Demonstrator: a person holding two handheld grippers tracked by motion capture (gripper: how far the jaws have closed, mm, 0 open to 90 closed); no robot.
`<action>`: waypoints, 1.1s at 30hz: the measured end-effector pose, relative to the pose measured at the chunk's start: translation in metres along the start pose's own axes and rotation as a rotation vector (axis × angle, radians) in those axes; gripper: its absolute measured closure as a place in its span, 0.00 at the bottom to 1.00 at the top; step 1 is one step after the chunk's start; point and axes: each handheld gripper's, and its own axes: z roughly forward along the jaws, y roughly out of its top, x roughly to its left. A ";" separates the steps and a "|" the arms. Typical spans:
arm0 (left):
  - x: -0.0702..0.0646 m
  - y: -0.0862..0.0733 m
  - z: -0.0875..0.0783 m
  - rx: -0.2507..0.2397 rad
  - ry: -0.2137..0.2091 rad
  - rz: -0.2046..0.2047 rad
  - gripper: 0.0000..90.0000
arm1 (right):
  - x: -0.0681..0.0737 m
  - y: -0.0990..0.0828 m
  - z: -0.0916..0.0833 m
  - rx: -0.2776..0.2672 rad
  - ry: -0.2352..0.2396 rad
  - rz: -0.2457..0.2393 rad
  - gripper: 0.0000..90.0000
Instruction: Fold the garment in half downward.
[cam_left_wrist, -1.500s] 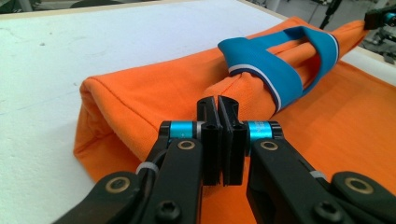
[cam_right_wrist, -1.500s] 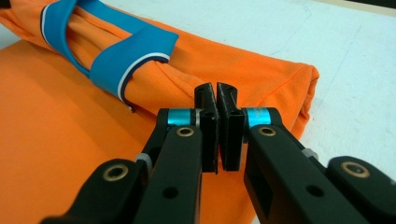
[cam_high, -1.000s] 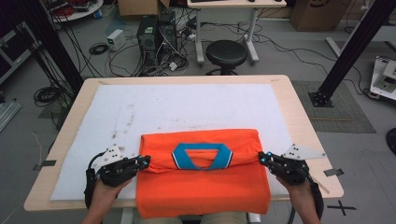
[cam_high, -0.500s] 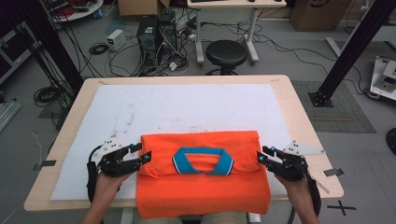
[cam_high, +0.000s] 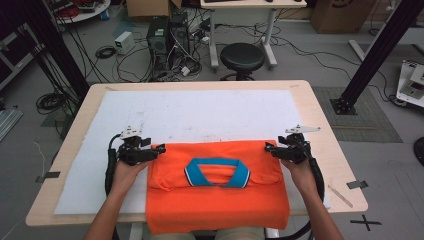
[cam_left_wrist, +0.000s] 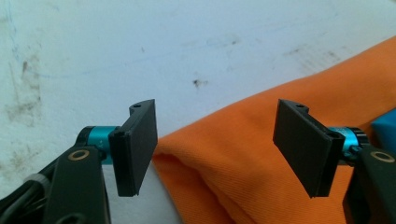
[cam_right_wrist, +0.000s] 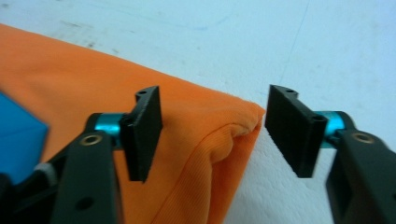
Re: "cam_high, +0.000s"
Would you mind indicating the person's right hand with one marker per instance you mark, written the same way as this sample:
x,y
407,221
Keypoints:
x,y
303,176

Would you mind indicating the black metal frame post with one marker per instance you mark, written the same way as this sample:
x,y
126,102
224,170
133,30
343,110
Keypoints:
x,y
56,43
376,53

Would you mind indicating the silver metal rail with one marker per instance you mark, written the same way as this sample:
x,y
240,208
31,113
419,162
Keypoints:
x,y
8,121

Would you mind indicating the grey tape piece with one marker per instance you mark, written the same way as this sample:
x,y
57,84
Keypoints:
x,y
48,176
357,184

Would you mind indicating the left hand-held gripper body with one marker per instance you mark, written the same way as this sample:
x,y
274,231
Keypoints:
x,y
136,155

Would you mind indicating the black computer tower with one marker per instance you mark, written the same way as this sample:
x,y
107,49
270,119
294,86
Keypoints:
x,y
180,36
157,36

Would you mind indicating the orange polo shirt blue collar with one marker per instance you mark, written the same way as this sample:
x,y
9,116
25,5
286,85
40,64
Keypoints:
x,y
216,206

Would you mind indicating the white machine housing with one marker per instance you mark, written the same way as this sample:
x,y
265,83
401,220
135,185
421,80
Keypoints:
x,y
408,93

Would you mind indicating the grey floor mat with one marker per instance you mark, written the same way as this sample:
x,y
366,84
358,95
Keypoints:
x,y
366,123

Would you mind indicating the black round stool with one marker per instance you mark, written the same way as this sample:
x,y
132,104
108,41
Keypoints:
x,y
242,56

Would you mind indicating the cardboard box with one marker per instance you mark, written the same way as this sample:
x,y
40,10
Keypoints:
x,y
150,8
343,18

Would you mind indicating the white box device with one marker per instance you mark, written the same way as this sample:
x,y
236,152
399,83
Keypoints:
x,y
124,42

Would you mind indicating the thin wooden stick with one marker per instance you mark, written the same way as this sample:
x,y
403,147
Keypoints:
x,y
340,196

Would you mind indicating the round white table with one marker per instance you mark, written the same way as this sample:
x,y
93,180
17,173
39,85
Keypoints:
x,y
96,11

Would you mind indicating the black tape cross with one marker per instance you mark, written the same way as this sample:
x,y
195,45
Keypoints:
x,y
366,222

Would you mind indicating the desk with white legs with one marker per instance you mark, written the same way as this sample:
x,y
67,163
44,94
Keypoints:
x,y
250,4

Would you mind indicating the white felt mat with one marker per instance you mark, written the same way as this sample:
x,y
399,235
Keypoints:
x,y
200,113

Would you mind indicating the person's left hand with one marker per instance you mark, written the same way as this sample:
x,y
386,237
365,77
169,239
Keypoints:
x,y
126,176

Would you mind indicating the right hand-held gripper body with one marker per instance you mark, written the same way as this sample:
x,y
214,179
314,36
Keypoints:
x,y
295,151

